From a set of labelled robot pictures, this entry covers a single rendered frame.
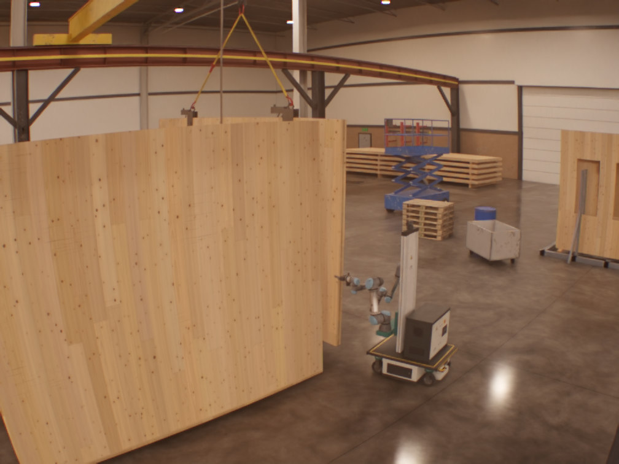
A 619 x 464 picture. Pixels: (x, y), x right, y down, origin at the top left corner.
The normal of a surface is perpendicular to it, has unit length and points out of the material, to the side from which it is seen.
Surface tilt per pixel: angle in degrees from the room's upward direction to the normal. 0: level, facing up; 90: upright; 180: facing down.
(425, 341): 90
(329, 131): 90
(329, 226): 90
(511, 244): 90
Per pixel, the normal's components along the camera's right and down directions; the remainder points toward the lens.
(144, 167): 0.70, 0.15
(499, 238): 0.17, 0.21
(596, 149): -0.72, 0.16
